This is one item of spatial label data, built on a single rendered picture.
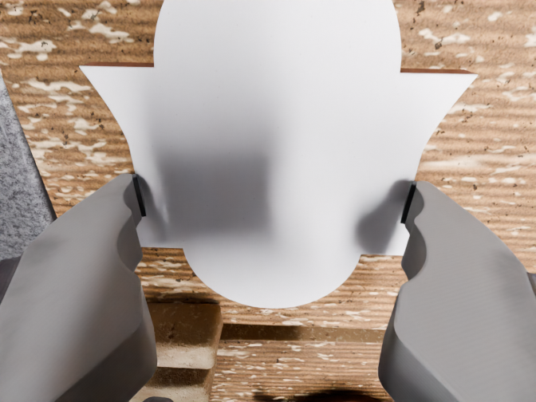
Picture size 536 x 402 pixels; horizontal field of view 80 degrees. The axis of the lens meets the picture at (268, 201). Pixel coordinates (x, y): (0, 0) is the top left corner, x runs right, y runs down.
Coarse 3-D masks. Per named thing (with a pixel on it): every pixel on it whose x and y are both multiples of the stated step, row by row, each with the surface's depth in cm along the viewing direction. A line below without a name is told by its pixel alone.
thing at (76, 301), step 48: (96, 192) 10; (48, 240) 8; (96, 240) 8; (48, 288) 7; (96, 288) 7; (0, 336) 6; (48, 336) 6; (96, 336) 6; (144, 336) 6; (0, 384) 5; (48, 384) 5; (96, 384) 5; (144, 384) 6
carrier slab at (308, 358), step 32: (224, 352) 19; (256, 352) 19; (288, 352) 19; (320, 352) 18; (352, 352) 18; (224, 384) 21; (256, 384) 20; (288, 384) 20; (320, 384) 20; (352, 384) 20
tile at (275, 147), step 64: (192, 0) 9; (256, 0) 9; (320, 0) 9; (384, 0) 9; (128, 64) 10; (192, 64) 10; (256, 64) 10; (320, 64) 10; (384, 64) 10; (128, 128) 11; (192, 128) 11; (256, 128) 11; (320, 128) 11; (384, 128) 11; (192, 192) 12; (256, 192) 12; (320, 192) 12; (384, 192) 12; (192, 256) 14; (256, 256) 14; (320, 256) 13
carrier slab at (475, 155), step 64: (0, 0) 10; (64, 0) 10; (128, 0) 10; (448, 0) 10; (512, 0) 9; (0, 64) 11; (64, 64) 11; (448, 64) 10; (512, 64) 10; (64, 128) 12; (448, 128) 12; (512, 128) 11; (64, 192) 13; (448, 192) 13; (512, 192) 13; (384, 256) 15; (256, 320) 17; (320, 320) 17; (384, 320) 17
